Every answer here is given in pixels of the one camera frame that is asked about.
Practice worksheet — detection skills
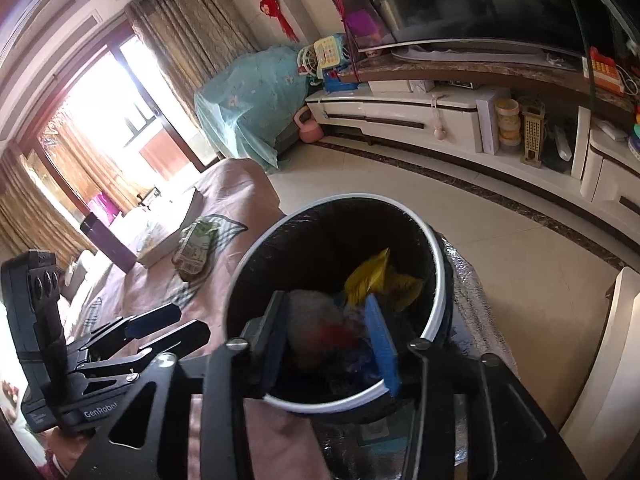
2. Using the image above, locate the black television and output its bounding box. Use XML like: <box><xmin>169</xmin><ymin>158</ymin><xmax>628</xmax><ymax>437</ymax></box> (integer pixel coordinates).
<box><xmin>340</xmin><ymin>0</ymin><xmax>616</xmax><ymax>58</ymax></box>

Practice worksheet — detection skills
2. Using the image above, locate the teal furniture cover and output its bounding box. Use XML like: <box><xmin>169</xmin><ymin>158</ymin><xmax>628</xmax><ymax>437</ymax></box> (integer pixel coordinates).
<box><xmin>194</xmin><ymin>45</ymin><xmax>313</xmax><ymax>171</ymax></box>

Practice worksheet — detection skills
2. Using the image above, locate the black white-rimmed trash bin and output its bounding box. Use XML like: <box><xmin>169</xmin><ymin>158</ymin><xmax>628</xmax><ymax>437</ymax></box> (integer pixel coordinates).
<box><xmin>222</xmin><ymin>192</ymin><xmax>518</xmax><ymax>416</ymax></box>

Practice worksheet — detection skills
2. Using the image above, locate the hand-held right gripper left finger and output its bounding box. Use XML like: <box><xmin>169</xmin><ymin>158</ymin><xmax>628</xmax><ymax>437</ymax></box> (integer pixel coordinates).
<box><xmin>65</xmin><ymin>290</ymin><xmax>301</xmax><ymax>480</ymax></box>

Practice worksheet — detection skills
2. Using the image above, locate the white remote control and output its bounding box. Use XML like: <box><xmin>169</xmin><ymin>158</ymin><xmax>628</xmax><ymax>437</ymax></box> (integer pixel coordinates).
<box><xmin>552</xmin><ymin>125</ymin><xmax>572</xmax><ymax>161</ymax></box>

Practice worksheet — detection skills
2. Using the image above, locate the white upright box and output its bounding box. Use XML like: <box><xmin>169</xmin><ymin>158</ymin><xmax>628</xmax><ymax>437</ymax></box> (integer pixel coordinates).
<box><xmin>475</xmin><ymin>87</ymin><xmax>511</xmax><ymax>155</ymax></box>

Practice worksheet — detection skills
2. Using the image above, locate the flat white box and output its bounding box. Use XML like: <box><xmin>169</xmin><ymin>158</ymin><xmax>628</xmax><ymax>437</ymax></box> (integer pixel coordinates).
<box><xmin>371</xmin><ymin>80</ymin><xmax>442</xmax><ymax>95</ymax></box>

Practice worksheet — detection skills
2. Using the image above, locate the red framed balcony door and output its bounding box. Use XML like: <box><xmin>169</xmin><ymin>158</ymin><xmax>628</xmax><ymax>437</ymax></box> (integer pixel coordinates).
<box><xmin>20</xmin><ymin>15</ymin><xmax>221</xmax><ymax>221</ymax></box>

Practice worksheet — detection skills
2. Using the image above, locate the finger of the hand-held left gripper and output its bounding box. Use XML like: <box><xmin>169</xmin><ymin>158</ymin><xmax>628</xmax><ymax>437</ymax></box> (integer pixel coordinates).
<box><xmin>67</xmin><ymin>304</ymin><xmax>182</xmax><ymax>357</ymax></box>
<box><xmin>75</xmin><ymin>321</ymin><xmax>211</xmax><ymax>387</ymax></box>

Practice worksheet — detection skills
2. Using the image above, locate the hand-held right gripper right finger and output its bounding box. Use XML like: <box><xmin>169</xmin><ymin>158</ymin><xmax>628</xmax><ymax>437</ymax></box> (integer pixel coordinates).
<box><xmin>364</xmin><ymin>294</ymin><xmax>588</xmax><ymax>480</ymax></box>

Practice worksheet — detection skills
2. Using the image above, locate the white green toy basket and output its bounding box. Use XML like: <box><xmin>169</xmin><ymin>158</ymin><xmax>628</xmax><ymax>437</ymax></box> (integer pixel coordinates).
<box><xmin>297</xmin><ymin>44</ymin><xmax>326</xmax><ymax>86</ymax></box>

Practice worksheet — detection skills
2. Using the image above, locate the wooden model tower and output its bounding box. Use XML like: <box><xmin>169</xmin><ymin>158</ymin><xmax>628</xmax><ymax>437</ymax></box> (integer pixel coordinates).
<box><xmin>519</xmin><ymin>97</ymin><xmax>547</xmax><ymax>168</ymax></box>

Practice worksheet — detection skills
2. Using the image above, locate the pink kettlebell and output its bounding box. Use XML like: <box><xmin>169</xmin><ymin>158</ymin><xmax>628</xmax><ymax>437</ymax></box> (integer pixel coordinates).
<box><xmin>294</xmin><ymin>106</ymin><xmax>325</xmax><ymax>145</ymax></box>

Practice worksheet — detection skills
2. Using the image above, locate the black hanging cable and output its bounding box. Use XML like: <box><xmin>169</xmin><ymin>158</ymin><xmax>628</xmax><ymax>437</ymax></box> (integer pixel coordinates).
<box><xmin>552</xmin><ymin>0</ymin><xmax>598</xmax><ymax>106</ymax></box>

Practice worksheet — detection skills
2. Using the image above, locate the colourful toy keyboard panel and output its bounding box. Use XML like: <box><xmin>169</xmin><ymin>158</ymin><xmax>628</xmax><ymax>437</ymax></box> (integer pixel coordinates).
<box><xmin>312</xmin><ymin>34</ymin><xmax>348</xmax><ymax>68</ymax></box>

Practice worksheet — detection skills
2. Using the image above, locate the green patterned floor mat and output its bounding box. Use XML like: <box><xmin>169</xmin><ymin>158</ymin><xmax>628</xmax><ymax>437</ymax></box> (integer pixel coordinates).
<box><xmin>350</xmin><ymin>422</ymin><xmax>406</xmax><ymax>453</ymax></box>

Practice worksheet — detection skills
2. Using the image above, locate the red hanging decoration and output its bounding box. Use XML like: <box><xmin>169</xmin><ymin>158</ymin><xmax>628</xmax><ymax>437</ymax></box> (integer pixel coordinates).
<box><xmin>227</xmin><ymin>0</ymin><xmax>299</xmax><ymax>43</ymax></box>

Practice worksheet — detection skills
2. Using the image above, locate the stack of yellow tubs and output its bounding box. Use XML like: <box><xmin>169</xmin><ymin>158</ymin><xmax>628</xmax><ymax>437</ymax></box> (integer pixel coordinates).
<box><xmin>495</xmin><ymin>98</ymin><xmax>522</xmax><ymax>147</ymax></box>

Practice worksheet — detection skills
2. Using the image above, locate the green white snack packet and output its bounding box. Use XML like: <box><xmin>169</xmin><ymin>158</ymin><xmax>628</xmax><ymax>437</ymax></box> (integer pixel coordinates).
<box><xmin>172</xmin><ymin>219</ymin><xmax>221</xmax><ymax>281</ymax></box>

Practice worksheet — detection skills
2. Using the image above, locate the orange toy phone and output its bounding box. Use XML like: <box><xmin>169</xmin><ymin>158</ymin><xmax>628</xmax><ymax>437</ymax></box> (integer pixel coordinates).
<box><xmin>587</xmin><ymin>46</ymin><xmax>628</xmax><ymax>96</ymax></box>

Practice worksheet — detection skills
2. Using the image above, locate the red and white packet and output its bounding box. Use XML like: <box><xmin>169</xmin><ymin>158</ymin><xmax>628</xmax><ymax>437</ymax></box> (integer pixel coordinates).
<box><xmin>287</xmin><ymin>289</ymin><xmax>362</xmax><ymax>363</ymax></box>

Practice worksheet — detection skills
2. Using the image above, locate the yellow snack packet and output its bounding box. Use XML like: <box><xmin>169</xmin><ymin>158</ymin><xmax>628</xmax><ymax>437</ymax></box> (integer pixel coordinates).
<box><xmin>344</xmin><ymin>247</ymin><xmax>425</xmax><ymax>311</ymax></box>

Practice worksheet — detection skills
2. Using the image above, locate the white television cabinet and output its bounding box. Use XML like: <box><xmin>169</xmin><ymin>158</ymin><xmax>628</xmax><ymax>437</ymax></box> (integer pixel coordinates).
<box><xmin>305</xmin><ymin>52</ymin><xmax>640</xmax><ymax>221</ymax></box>

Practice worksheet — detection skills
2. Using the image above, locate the cream furniture panel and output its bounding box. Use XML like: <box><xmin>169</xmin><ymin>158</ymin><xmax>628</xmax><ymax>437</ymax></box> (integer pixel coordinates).
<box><xmin>560</xmin><ymin>266</ymin><xmax>640</xmax><ymax>461</ymax></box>

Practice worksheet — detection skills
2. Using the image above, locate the purple tumbler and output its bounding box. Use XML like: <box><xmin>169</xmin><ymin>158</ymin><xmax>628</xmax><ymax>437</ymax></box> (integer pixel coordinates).
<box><xmin>80</xmin><ymin>212</ymin><xmax>138</xmax><ymax>271</ymax></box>

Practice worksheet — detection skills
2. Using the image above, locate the brown patterned curtain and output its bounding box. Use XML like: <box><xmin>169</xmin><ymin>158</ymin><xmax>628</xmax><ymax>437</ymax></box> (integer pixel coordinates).
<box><xmin>125</xmin><ymin>0</ymin><xmax>261</xmax><ymax>126</ymax></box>
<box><xmin>0</xmin><ymin>145</ymin><xmax>96</xmax><ymax>261</ymax></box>

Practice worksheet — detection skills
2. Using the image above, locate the purple dustpan pink handle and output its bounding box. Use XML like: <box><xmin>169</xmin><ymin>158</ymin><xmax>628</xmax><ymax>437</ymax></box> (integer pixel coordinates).
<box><xmin>325</xmin><ymin>0</ymin><xmax>388</xmax><ymax>56</ymax></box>

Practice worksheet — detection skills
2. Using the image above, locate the white tissue box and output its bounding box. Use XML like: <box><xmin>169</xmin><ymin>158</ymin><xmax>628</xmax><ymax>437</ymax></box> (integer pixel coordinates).
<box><xmin>135</xmin><ymin>230</ymin><xmax>183</xmax><ymax>267</ymax></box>

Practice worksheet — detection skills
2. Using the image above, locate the pink hanging ornament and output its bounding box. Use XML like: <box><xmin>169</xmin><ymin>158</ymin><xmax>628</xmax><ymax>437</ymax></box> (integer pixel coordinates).
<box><xmin>430</xmin><ymin>92</ymin><xmax>448</xmax><ymax>142</ymax></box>

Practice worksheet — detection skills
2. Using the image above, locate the white sofa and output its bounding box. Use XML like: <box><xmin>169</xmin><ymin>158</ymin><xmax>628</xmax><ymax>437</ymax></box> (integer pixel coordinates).
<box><xmin>55</xmin><ymin>250</ymin><xmax>111</xmax><ymax>311</ymax></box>

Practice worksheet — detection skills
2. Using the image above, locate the colourful stacking ring toy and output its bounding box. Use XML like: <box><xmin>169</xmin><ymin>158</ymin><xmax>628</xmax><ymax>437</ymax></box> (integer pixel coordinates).
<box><xmin>627</xmin><ymin>105</ymin><xmax>640</xmax><ymax>161</ymax></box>

